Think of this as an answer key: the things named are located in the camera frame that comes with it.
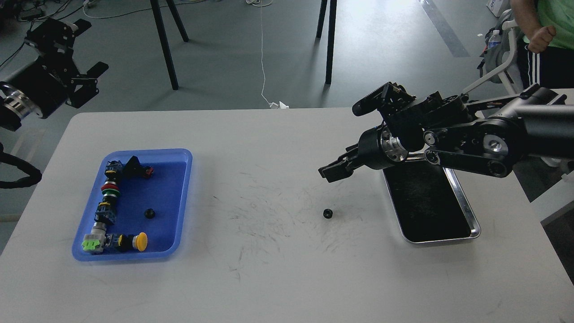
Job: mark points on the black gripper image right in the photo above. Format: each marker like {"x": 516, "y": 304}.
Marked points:
{"x": 377, "y": 149}

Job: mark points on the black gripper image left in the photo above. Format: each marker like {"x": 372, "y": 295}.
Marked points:
{"x": 41, "y": 87}

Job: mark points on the small black gear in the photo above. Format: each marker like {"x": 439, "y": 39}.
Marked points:
{"x": 327, "y": 213}
{"x": 149, "y": 213}

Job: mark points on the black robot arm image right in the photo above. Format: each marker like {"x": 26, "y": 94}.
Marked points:
{"x": 484, "y": 137}

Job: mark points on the silver metal tray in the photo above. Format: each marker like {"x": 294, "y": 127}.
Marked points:
{"x": 430, "y": 204}

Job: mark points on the blue plastic tray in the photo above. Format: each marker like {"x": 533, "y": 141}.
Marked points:
{"x": 166, "y": 192}

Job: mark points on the person's hand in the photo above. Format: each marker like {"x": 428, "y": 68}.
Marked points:
{"x": 541, "y": 38}

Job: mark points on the black stand leg left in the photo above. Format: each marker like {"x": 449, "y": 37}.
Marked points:
{"x": 156, "y": 13}

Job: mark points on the black stand leg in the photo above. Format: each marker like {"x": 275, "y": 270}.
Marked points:
{"x": 156, "y": 13}
{"x": 329, "y": 7}

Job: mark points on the red green push buttons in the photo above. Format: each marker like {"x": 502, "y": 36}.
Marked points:
{"x": 110, "y": 188}

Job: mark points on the black stand leg right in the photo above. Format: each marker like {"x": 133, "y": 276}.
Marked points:
{"x": 329, "y": 7}

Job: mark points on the white office chair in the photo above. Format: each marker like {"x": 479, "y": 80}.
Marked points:
{"x": 497, "y": 61}

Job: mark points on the plastic water bottle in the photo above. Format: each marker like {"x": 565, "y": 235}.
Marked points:
{"x": 494, "y": 38}

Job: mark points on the yellow mushroom push button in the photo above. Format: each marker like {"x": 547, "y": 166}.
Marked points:
{"x": 137, "y": 242}

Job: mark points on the person in green shirt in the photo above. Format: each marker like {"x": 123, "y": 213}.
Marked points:
{"x": 554, "y": 67}

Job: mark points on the black red switch part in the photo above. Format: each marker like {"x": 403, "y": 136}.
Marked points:
{"x": 134, "y": 169}

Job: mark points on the green terminal switch block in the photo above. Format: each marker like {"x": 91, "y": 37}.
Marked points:
{"x": 95, "y": 241}

